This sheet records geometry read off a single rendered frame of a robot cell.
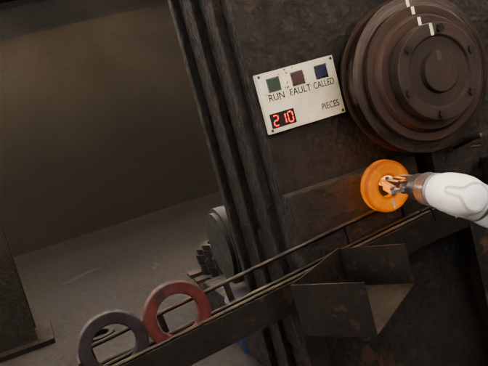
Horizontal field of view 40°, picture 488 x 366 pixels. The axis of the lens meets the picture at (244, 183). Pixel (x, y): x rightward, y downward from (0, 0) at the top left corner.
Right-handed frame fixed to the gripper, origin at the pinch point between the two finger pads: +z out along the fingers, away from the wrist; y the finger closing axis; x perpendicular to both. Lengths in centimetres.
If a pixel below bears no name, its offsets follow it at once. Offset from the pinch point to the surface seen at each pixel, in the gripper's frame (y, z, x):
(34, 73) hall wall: -46, 613, 72
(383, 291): -19.6, -21.5, -22.6
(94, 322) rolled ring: -92, 1, -10
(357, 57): 0.1, 0.6, 37.0
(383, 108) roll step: 3.5, -2.0, 21.1
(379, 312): -26.9, -30.5, -23.0
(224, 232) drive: -19, 118, -32
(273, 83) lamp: -21.8, 13.4, 35.6
